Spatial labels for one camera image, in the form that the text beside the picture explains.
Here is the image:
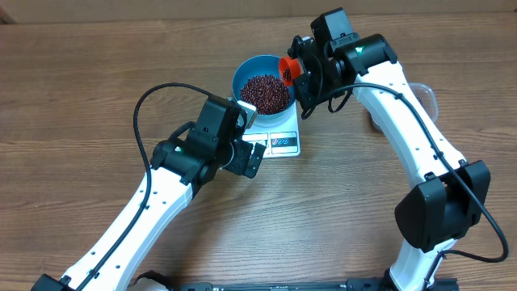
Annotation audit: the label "red scoop blue handle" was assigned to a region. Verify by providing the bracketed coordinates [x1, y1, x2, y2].
[279, 57, 302, 86]

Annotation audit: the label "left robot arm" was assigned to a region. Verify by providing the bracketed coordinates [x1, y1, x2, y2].
[32, 95, 265, 290]

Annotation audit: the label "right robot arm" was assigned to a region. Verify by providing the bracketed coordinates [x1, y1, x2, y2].
[282, 8, 490, 290]

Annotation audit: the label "red beans in scoop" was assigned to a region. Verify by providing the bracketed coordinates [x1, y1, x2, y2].
[282, 67, 292, 82]

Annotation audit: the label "white digital kitchen scale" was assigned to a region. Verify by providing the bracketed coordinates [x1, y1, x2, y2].
[242, 103, 301, 158]

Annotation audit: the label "red beans in bowl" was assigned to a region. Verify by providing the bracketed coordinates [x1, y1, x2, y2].
[240, 74, 291, 115]

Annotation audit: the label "blue bowl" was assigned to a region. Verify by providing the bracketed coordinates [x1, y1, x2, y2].
[232, 55, 296, 106]

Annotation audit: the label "clear plastic container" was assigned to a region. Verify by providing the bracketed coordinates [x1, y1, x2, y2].
[369, 82, 439, 131]

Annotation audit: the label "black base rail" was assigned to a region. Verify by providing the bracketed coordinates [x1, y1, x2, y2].
[132, 270, 460, 291]

